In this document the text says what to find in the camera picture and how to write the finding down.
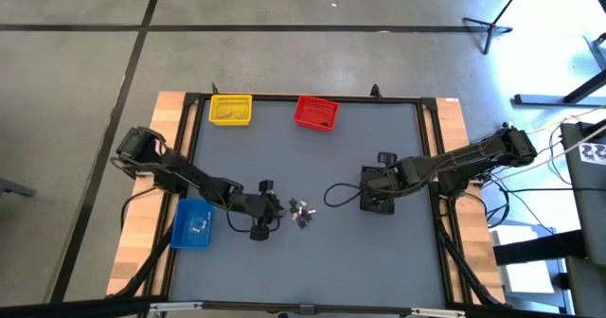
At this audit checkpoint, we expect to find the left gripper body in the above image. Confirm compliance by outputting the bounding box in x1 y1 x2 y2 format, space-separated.
239 192 278 242

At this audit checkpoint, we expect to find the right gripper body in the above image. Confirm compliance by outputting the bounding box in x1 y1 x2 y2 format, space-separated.
363 164 408 199

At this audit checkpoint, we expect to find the black plastic basket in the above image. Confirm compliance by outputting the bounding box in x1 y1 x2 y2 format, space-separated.
358 165 396 216

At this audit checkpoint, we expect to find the blue plastic basket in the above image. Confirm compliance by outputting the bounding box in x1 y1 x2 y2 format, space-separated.
169 198 215 251

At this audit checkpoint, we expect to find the wooden table side board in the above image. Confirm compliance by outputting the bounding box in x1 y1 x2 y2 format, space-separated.
434 97 506 305
106 90 190 296

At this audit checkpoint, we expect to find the red plastic basket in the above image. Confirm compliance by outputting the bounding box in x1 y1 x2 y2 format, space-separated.
293 95 341 133

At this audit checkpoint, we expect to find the yellow plastic basket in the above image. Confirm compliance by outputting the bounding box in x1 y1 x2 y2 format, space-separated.
208 94 254 127

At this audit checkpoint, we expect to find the black desk foot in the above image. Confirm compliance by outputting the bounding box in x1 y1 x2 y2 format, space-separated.
491 229 588 267

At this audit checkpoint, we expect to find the white box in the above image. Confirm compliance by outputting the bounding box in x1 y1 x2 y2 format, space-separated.
489 222 558 295

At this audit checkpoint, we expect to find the black stand base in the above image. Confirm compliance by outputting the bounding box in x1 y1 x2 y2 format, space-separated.
513 69 606 107

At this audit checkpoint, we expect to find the black tripod stand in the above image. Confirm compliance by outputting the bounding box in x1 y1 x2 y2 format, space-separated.
461 0 531 56

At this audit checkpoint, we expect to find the grey desk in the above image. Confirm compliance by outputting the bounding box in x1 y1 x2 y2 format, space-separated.
560 118 606 318

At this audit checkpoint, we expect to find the white number tag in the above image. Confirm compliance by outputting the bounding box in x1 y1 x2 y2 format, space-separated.
578 140 606 167

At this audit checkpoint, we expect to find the grey furniture foot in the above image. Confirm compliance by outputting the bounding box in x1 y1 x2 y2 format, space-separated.
0 175 38 199

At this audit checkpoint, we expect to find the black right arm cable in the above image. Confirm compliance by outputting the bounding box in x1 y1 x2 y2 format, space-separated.
323 181 375 209

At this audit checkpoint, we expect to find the black table frame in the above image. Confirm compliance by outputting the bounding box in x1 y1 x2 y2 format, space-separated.
141 83 474 312

